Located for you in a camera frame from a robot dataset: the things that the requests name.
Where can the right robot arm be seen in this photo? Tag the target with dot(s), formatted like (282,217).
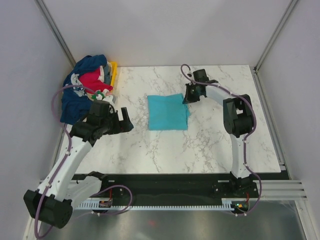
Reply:
(239,120)

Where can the white slotted cable duct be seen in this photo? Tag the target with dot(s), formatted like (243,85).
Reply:
(98,205)

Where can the navy blue printed t-shirt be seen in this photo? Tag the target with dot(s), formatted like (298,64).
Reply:
(75,102)

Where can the aluminium frame post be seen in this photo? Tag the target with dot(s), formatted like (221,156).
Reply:
(44,10)
(278,29)

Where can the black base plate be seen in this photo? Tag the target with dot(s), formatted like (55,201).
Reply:
(196,189)

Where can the magenta red t-shirt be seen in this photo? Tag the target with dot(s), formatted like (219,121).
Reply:
(93,82)

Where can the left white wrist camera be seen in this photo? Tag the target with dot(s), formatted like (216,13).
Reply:
(109,98)

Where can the aluminium rail at base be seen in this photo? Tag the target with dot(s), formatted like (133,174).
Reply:
(282,190)

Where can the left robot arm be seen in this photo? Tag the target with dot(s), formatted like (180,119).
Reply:
(53,201)

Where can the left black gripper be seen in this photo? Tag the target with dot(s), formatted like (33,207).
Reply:
(123,126)

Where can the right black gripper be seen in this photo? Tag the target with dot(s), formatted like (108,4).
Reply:
(189,98)

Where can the right aluminium frame post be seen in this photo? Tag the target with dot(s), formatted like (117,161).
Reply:
(278,29)

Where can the teal t-shirt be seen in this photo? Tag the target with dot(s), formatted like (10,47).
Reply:
(167,113)

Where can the left aluminium frame post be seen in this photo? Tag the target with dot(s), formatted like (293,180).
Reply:
(44,10)

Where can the yellow plastic bin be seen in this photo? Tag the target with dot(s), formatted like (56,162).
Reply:
(113,74)

